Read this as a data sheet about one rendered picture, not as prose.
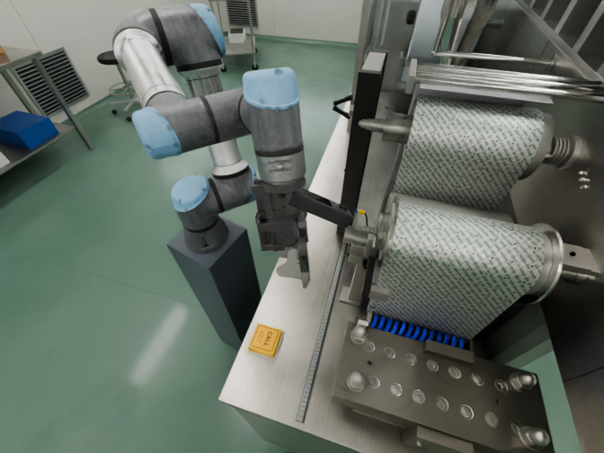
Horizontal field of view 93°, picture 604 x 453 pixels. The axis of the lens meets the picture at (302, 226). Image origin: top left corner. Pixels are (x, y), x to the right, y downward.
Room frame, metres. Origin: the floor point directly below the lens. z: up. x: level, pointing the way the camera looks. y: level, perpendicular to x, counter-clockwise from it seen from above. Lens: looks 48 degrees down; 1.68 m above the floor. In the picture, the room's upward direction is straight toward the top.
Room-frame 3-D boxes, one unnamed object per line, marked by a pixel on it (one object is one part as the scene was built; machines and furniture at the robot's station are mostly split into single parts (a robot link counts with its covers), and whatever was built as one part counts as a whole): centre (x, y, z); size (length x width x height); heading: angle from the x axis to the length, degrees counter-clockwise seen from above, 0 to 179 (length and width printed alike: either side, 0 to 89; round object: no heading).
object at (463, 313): (0.27, -0.27, 1.11); 0.23 x 0.01 x 0.18; 73
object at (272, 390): (1.26, -0.48, 0.88); 2.52 x 0.66 x 0.04; 163
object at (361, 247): (0.41, -0.14, 1.05); 0.06 x 0.05 x 0.31; 73
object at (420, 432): (0.05, -0.26, 0.96); 0.10 x 0.03 x 0.11; 73
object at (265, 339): (0.28, 0.10, 0.91); 0.07 x 0.07 x 0.02; 73
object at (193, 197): (0.65, 0.33, 1.07); 0.13 x 0.12 x 0.14; 120
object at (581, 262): (0.28, -0.46, 1.28); 0.06 x 0.05 x 0.02; 73
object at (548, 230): (0.29, -0.42, 1.25); 0.15 x 0.01 x 0.15; 163
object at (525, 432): (0.06, -0.42, 1.05); 0.04 x 0.04 x 0.04
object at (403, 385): (0.15, -0.28, 1.00); 0.40 x 0.16 x 0.06; 73
